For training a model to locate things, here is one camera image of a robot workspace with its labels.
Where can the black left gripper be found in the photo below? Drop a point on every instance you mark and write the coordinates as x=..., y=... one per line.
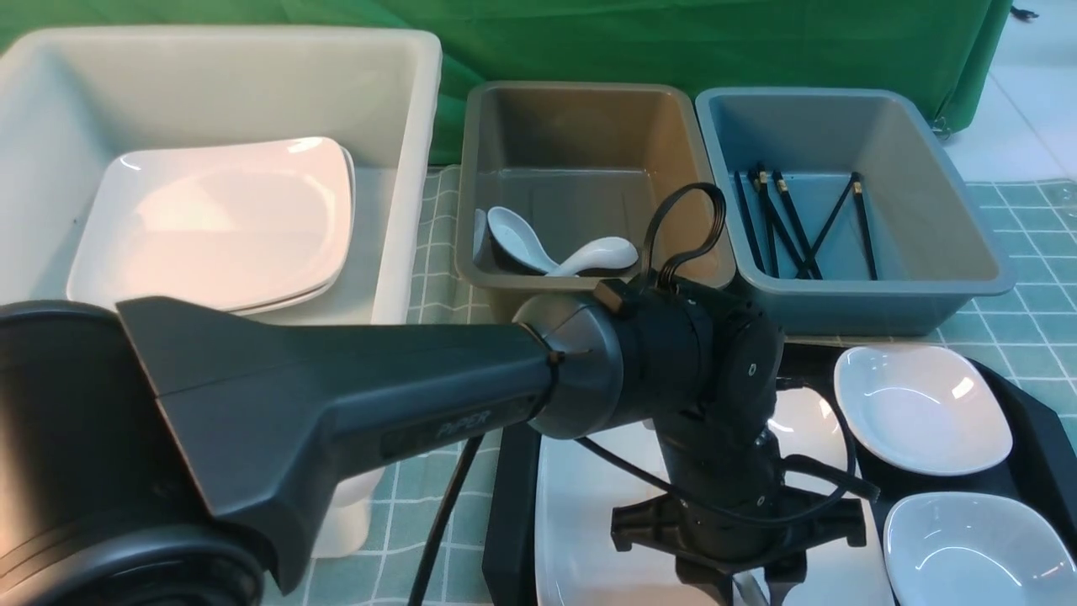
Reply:
x=742, y=518

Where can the large white square plate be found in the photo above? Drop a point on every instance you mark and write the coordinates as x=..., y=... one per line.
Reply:
x=575, y=559

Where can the white small bowl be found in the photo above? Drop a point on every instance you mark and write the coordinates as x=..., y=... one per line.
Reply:
x=921, y=408
x=969, y=548

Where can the black chopstick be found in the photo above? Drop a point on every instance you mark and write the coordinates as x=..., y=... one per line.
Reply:
x=748, y=223
x=864, y=227
x=798, y=228
x=803, y=273
x=778, y=228

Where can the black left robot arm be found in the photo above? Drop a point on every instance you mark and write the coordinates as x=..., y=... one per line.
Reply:
x=166, y=453

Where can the top white plate in bin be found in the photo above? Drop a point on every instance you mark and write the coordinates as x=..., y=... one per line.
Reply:
x=240, y=228

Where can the white spoon in bin right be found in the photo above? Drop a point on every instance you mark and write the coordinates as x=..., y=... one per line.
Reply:
x=602, y=254

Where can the white spoon in bin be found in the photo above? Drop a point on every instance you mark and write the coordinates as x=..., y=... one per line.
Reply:
x=518, y=239
x=602, y=254

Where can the black serving tray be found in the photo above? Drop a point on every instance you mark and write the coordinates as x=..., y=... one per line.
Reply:
x=1038, y=472

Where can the black chopstick in bin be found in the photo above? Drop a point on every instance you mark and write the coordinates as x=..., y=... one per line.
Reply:
x=864, y=227
x=798, y=228
x=778, y=228

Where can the blue plastic bin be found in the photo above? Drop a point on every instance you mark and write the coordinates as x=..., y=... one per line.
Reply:
x=933, y=250

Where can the green checkered tablecloth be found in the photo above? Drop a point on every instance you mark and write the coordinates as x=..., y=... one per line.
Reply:
x=1027, y=335

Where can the white spoon in bin left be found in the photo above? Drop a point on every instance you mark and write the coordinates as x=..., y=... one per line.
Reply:
x=518, y=239

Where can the green backdrop cloth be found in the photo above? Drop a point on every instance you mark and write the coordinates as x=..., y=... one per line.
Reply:
x=935, y=53

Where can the large white plastic bin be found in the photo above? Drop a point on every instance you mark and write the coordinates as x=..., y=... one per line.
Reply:
x=74, y=99

